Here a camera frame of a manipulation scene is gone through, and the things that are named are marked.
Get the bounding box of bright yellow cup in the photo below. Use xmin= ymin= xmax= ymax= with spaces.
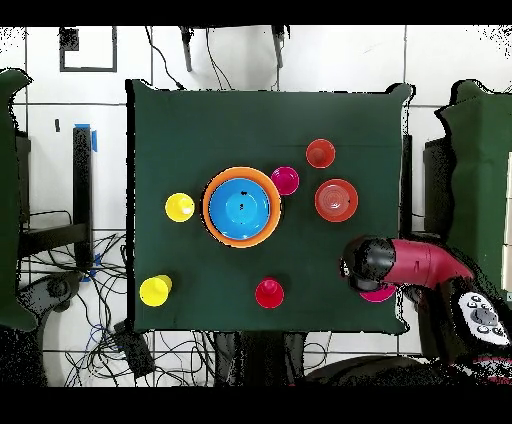
xmin=138 ymin=274 xmax=174 ymax=308

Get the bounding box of thin black cable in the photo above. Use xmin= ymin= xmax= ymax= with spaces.
xmin=204 ymin=26 xmax=234 ymax=92

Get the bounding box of pink bowl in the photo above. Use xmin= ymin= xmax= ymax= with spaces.
xmin=358 ymin=283 xmax=398 ymax=304

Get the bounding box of black cabinet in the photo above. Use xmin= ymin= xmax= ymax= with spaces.
xmin=422 ymin=136 xmax=455 ymax=237
xmin=14 ymin=134 xmax=32 ymax=225

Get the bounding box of grey square floor frame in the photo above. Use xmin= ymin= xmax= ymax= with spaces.
xmin=58 ymin=26 xmax=118 ymax=74

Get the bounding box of large yellow-orange bowl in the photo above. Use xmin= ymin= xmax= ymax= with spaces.
xmin=201 ymin=166 xmax=282 ymax=250

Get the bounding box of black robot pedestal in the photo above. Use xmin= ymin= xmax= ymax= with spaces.
xmin=213 ymin=330 xmax=309 ymax=388

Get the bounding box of green cloth side table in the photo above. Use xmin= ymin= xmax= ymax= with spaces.
xmin=434 ymin=79 xmax=512 ymax=305
xmin=0 ymin=67 xmax=38 ymax=333

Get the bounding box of dark green table cloth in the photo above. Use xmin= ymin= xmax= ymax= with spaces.
xmin=125 ymin=78 xmax=415 ymax=335

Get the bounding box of black metal post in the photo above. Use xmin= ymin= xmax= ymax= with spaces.
xmin=400 ymin=133 xmax=414 ymax=239

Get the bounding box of grey office chair base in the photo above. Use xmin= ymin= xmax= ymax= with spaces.
xmin=17 ymin=271 xmax=84 ymax=314

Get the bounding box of black metal stand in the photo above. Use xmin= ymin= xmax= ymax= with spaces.
xmin=17 ymin=125 xmax=95 ymax=273

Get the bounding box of blue cable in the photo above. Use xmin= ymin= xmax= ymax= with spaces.
xmin=84 ymin=322 xmax=121 ymax=350

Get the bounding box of blue bowl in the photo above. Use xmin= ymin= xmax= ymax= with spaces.
xmin=208 ymin=177 xmax=272 ymax=242

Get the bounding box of tangle of cables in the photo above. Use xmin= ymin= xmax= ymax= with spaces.
xmin=23 ymin=233 xmax=219 ymax=388

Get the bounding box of small orange bowl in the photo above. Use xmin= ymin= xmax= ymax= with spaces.
xmin=314 ymin=178 xmax=360 ymax=224

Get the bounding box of black power adapter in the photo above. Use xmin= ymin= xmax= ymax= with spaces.
xmin=113 ymin=321 xmax=157 ymax=380

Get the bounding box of red cup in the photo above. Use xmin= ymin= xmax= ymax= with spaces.
xmin=254 ymin=276 xmax=286 ymax=310

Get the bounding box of black cable with plug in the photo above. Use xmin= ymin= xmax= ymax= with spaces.
xmin=144 ymin=26 xmax=186 ymax=92

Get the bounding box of blue tape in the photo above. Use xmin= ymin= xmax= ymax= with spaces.
xmin=73 ymin=123 xmax=99 ymax=154

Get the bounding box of amber yellow cup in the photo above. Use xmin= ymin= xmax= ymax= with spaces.
xmin=164 ymin=192 xmax=197 ymax=224

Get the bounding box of grey metal leg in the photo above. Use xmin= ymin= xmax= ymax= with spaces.
xmin=271 ymin=25 xmax=287 ymax=70
xmin=178 ymin=25 xmax=195 ymax=74

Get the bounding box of pink cup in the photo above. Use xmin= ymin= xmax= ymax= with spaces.
xmin=270 ymin=166 xmax=301 ymax=197

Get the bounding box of orange cup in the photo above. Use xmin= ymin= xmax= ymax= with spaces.
xmin=305 ymin=138 xmax=337 ymax=170

